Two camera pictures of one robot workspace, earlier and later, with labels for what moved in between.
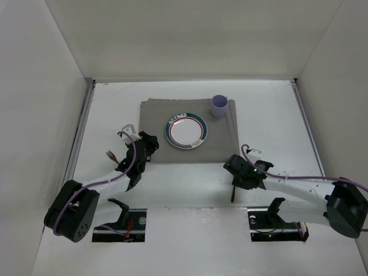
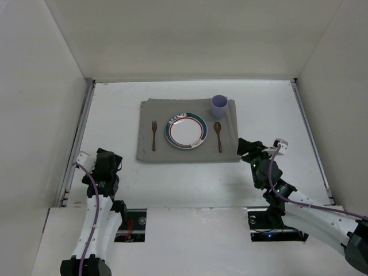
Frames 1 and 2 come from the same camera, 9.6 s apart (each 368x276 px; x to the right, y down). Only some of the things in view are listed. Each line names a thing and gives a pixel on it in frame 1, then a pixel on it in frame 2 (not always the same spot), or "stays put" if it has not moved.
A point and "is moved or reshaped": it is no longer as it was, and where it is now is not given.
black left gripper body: (126, 165) → (106, 156)
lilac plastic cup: (219, 105) stays put
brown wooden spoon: (233, 195) → (218, 128)
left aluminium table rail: (90, 85) stays put
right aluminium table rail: (294, 83) stays put
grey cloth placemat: (222, 140) stays put
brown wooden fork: (112, 156) is moved or reshaped
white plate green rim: (186, 131) stays put
